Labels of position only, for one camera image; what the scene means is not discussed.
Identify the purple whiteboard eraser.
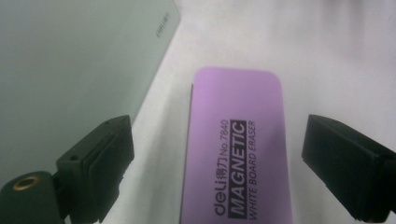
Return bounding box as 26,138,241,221
179,65,294,224

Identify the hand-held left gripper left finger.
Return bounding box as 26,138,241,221
55,114,135,224

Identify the small white desktop whiteboard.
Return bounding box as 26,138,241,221
0,0,181,189

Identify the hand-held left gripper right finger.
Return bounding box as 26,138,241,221
301,114,396,224

